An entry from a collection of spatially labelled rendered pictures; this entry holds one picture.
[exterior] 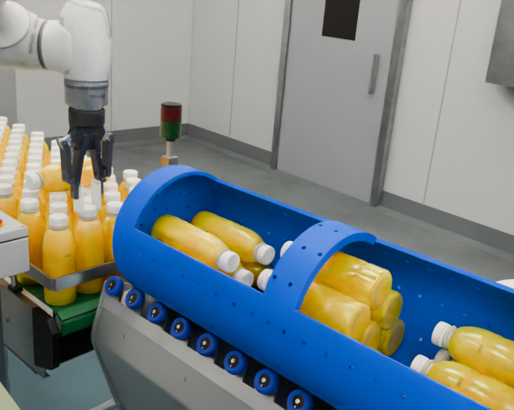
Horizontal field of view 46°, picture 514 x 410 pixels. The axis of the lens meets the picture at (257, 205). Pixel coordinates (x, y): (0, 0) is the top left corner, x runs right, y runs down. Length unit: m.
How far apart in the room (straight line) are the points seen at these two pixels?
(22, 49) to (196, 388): 0.74
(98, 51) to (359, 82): 3.88
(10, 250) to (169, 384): 0.42
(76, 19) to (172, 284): 0.55
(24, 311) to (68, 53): 0.58
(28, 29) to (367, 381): 0.91
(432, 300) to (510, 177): 3.40
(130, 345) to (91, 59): 0.59
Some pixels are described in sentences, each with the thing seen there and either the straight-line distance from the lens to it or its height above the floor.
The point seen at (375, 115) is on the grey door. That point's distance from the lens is 4.95.
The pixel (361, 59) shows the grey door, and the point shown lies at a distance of 5.02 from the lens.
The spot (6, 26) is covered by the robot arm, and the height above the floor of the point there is 1.49.
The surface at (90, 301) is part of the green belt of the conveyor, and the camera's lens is 1.45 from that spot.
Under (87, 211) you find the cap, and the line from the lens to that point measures 1.40.
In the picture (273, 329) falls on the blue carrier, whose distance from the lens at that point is 0.98.
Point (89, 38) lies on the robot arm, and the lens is 1.29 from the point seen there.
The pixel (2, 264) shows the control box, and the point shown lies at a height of 1.03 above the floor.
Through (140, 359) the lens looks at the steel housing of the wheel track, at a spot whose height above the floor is 0.86.
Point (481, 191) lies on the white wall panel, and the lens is 4.60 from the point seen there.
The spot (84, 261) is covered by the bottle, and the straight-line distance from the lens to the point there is 1.43.
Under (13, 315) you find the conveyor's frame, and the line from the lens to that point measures 1.55.
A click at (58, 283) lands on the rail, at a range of 1.39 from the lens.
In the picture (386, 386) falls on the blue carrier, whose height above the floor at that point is 1.10.
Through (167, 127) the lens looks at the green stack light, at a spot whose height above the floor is 1.20.
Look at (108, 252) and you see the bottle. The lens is 1.47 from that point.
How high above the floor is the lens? 1.60
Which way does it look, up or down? 19 degrees down
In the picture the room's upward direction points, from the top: 5 degrees clockwise
